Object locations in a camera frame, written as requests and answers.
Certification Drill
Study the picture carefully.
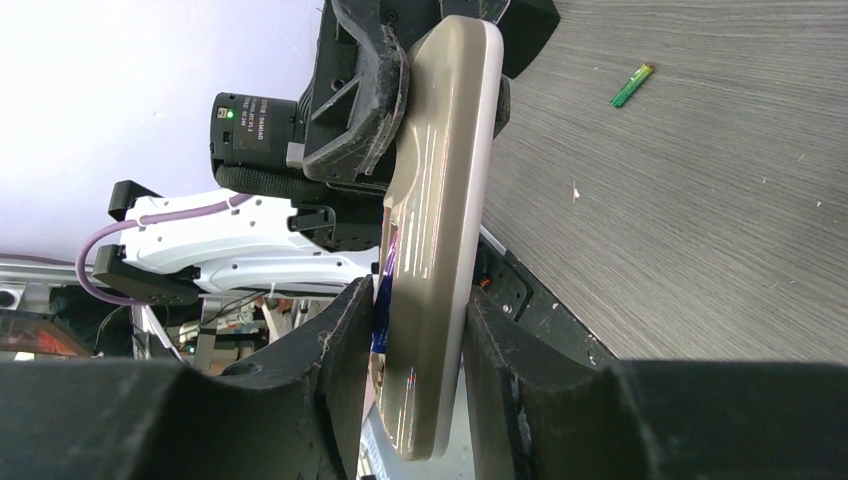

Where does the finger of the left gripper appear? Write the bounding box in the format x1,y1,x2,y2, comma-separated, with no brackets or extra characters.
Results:
438,0,561,136

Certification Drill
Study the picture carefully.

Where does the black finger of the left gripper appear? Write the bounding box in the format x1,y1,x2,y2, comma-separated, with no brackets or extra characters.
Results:
302,1,409,184

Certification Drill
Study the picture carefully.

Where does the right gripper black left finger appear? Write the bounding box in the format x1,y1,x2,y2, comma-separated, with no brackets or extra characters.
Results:
1,278,373,479

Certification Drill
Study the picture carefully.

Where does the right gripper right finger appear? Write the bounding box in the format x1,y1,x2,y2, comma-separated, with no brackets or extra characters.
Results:
464,289,847,479

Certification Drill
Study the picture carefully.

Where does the white beige remote control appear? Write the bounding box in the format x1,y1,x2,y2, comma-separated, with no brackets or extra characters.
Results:
371,15,506,461

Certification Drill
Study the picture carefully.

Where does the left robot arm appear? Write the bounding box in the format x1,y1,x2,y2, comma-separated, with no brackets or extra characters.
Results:
76,1,560,305

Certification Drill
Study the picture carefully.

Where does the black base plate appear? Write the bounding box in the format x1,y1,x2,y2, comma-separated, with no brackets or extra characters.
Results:
474,235,617,370

